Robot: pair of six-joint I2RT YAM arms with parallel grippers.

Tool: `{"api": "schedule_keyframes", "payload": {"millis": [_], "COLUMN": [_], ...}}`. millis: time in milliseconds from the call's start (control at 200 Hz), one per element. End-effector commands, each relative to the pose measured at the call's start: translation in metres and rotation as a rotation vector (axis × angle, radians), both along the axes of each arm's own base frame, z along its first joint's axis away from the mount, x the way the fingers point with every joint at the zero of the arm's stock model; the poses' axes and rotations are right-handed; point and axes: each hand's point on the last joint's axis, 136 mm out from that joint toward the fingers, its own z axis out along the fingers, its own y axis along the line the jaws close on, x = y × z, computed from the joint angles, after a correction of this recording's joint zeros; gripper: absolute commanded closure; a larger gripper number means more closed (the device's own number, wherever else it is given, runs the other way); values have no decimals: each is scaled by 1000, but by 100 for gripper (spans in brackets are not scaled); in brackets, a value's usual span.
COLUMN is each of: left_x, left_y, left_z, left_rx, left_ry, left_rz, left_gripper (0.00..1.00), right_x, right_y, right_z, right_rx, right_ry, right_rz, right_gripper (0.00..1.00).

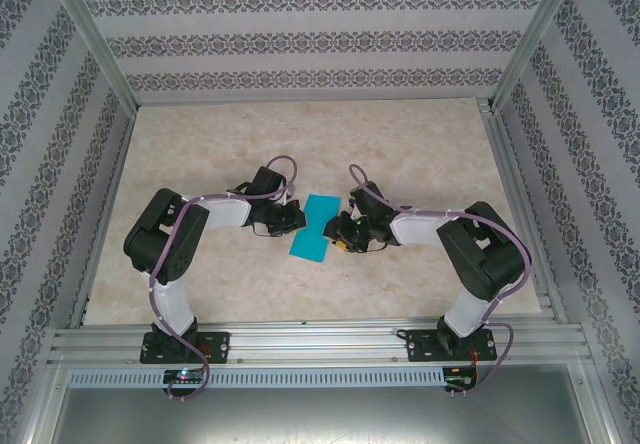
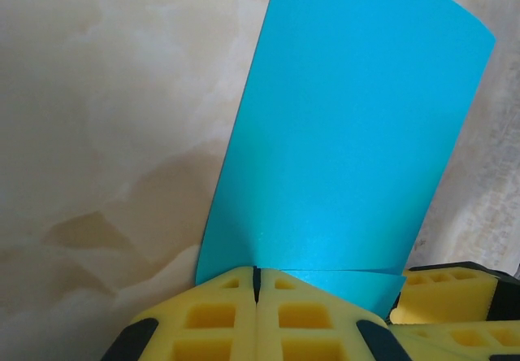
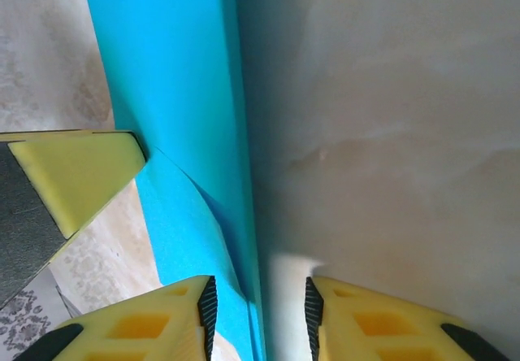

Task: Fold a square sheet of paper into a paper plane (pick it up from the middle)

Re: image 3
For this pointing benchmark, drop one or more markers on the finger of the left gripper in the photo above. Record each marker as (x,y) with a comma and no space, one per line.
(69,178)

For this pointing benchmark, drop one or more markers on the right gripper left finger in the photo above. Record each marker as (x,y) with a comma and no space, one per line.
(142,324)

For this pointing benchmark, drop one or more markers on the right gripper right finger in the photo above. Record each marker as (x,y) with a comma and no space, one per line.
(386,328)

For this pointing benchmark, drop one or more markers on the teal cloth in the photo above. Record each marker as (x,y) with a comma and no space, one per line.
(174,92)

